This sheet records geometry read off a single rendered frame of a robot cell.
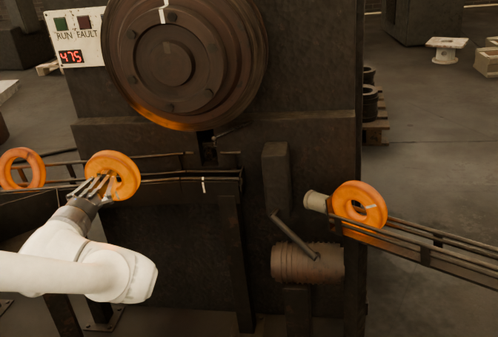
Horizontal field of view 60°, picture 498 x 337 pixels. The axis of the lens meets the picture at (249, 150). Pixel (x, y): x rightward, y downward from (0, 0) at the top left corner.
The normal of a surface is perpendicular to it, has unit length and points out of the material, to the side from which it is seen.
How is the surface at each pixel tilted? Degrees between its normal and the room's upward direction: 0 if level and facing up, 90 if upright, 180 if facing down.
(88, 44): 90
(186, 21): 90
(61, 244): 26
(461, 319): 0
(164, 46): 90
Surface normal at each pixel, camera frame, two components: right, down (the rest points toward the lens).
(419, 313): -0.10, -0.88
